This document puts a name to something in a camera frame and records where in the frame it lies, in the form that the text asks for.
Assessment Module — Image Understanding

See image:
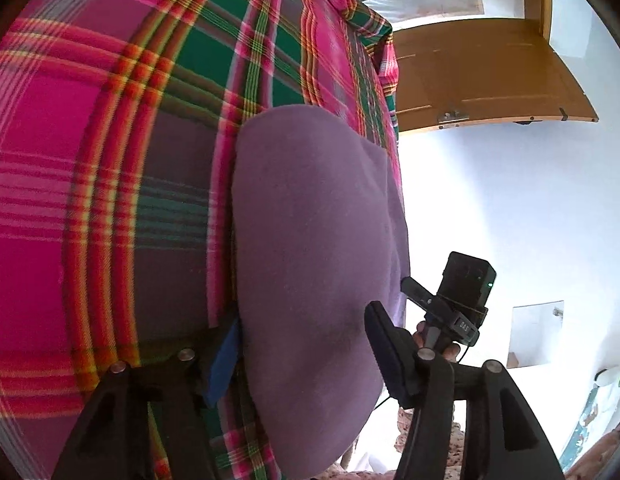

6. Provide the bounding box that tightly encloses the purple fleece garment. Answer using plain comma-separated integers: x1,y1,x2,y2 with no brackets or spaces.
232,105,410,479

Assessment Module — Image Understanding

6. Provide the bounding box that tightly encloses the person's right hand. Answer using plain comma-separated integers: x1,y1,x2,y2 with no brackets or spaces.
413,321,461,363

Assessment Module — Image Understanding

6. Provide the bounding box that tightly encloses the metal door handle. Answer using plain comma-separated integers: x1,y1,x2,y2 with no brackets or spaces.
438,110,469,125

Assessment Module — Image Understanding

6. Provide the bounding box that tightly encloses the pink green plaid bedsheet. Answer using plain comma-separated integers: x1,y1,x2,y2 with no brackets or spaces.
0,0,402,479

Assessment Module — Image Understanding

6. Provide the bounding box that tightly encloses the white wall switch plate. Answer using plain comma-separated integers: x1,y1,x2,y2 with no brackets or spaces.
507,300,564,368

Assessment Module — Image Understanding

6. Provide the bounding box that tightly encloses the wooden door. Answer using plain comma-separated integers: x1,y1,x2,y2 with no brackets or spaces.
393,18,598,132

